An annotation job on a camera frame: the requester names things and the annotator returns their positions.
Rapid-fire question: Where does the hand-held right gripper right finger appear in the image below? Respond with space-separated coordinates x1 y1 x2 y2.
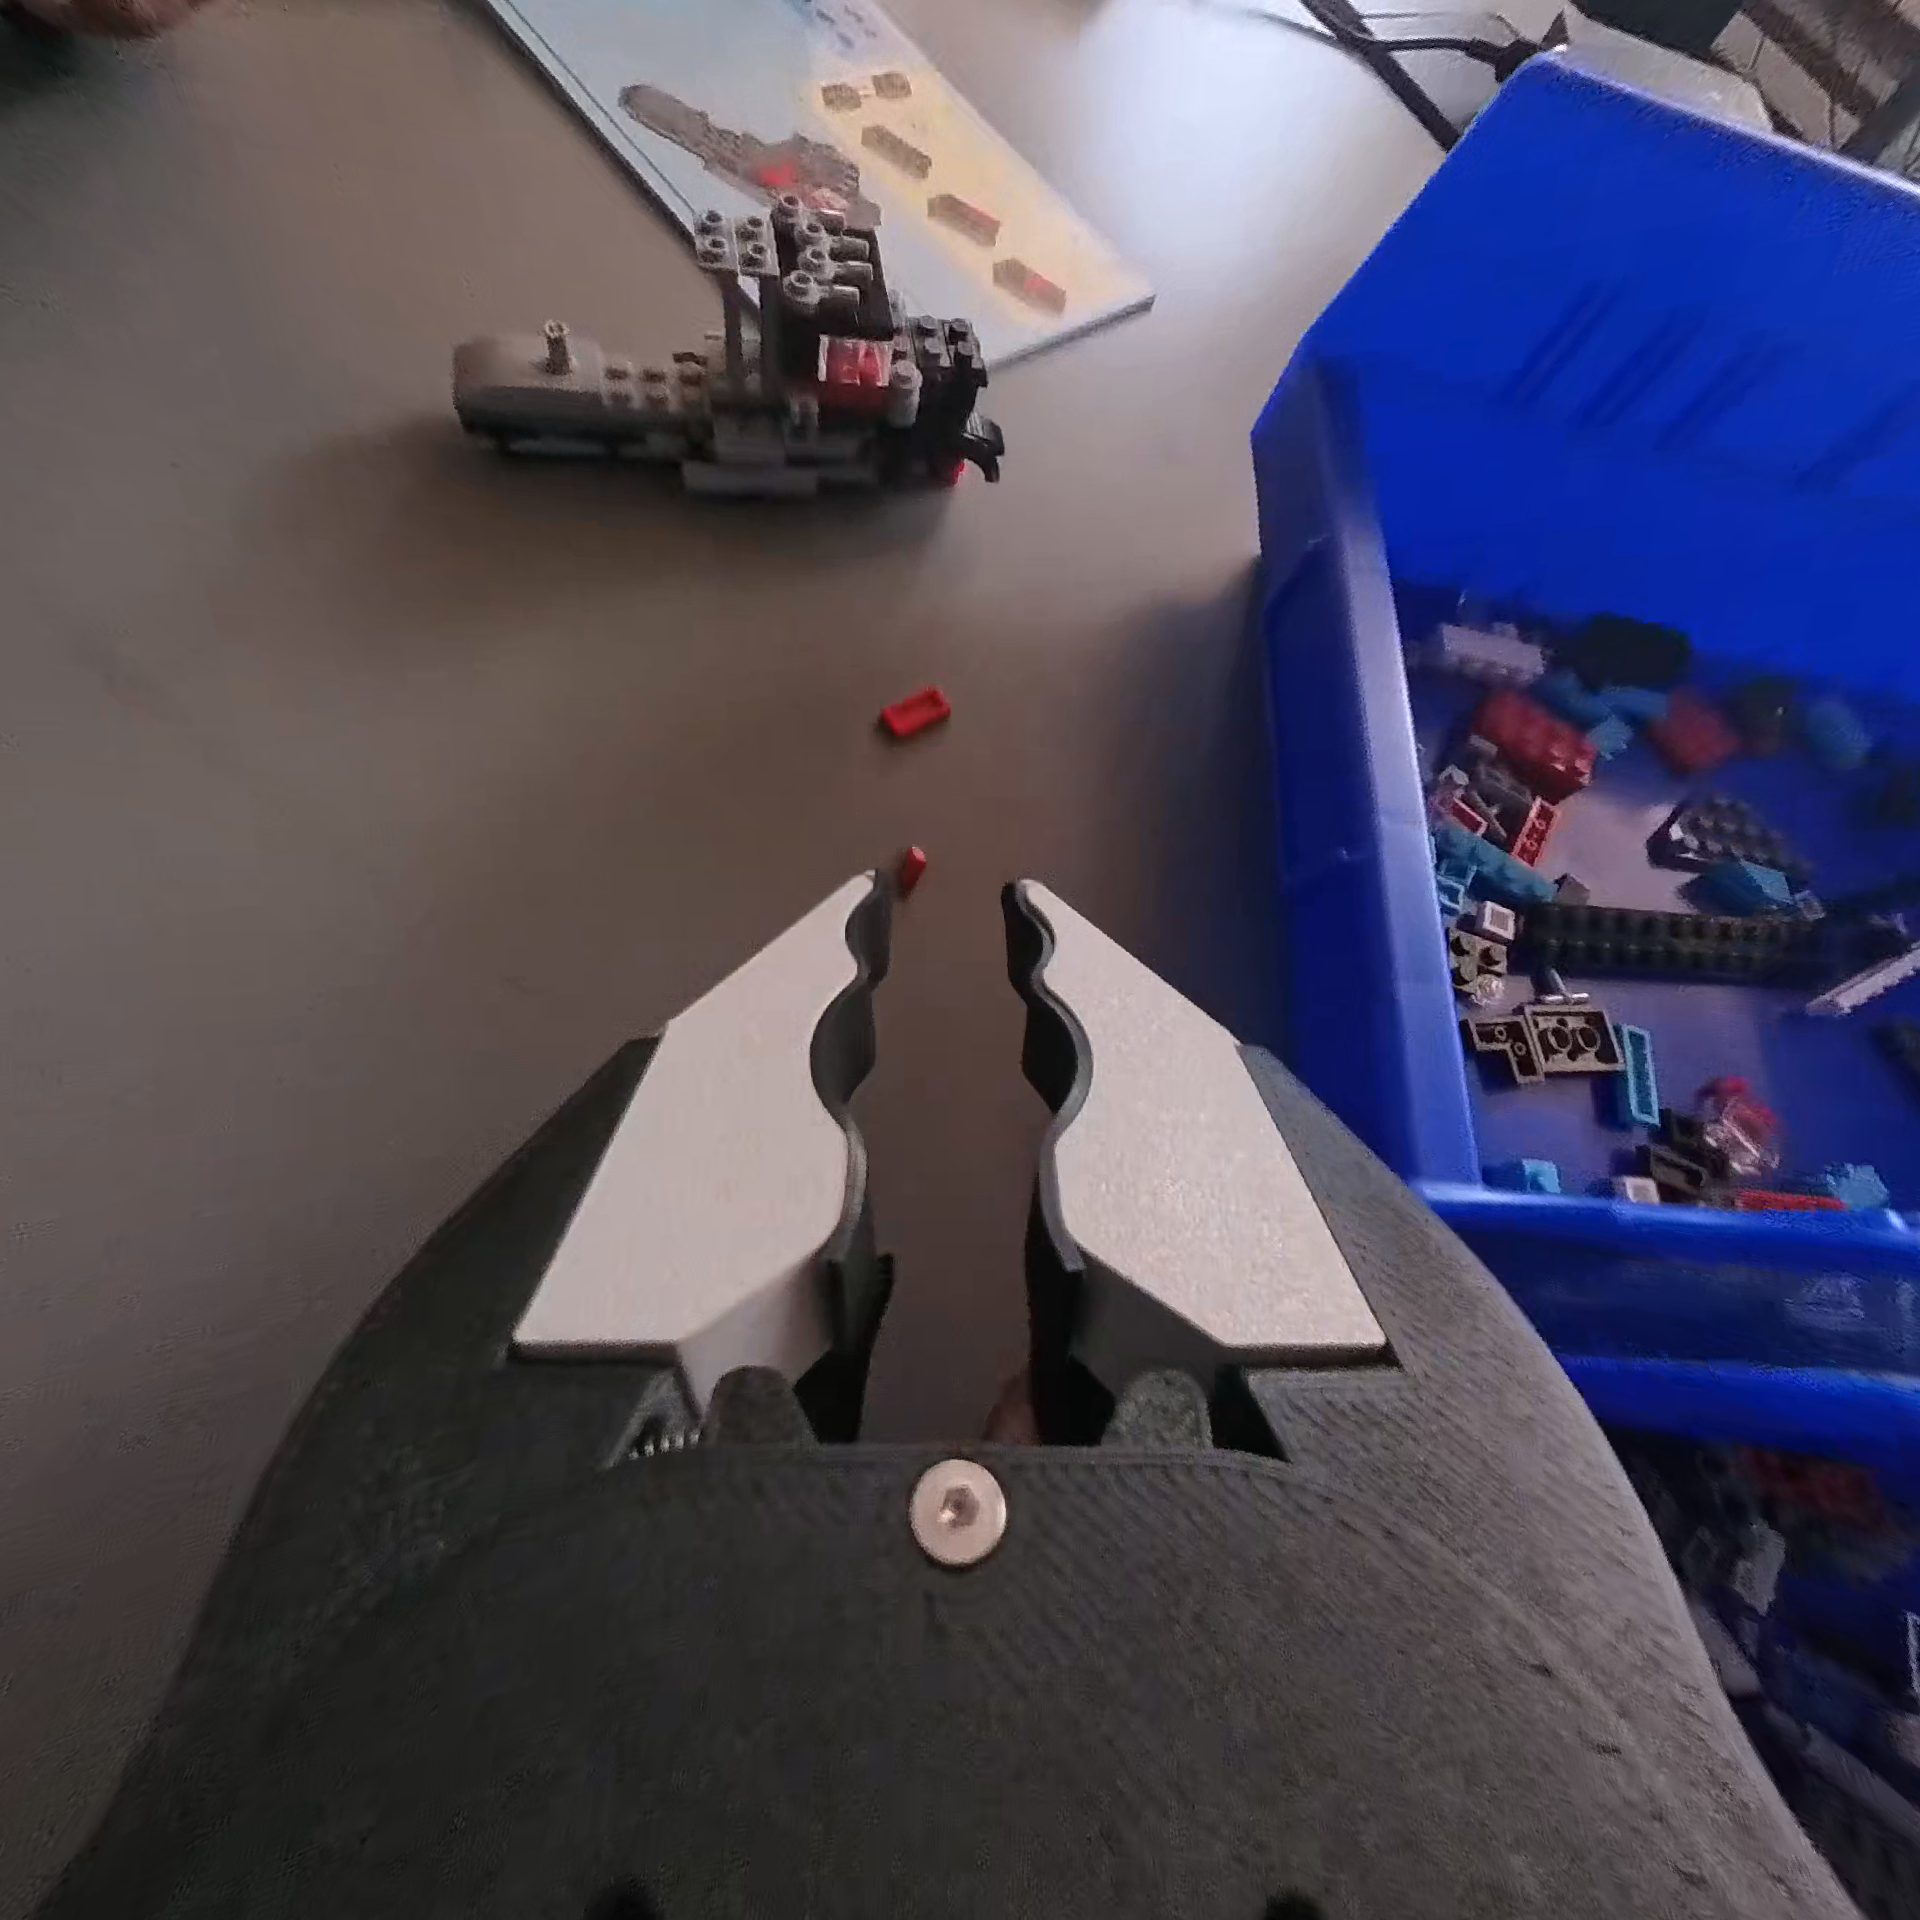
1003 878 1391 1378

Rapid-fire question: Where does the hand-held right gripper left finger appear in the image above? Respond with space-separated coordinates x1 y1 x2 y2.
512 868 903 1383

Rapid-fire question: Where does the grey desk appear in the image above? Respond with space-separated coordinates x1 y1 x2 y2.
0 0 1517 1920

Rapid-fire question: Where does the person's left hand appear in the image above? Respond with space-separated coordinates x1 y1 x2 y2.
0 0 212 42

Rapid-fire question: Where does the large blue plastic bin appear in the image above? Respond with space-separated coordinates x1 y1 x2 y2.
1250 53 1920 1350

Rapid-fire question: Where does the grey black toy brick truck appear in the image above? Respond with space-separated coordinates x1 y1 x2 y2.
450 192 1011 503

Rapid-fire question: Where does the brick instruction booklet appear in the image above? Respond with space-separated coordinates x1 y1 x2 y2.
483 0 1159 372

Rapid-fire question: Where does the black power cable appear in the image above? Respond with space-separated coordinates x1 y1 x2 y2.
1296 0 1578 152

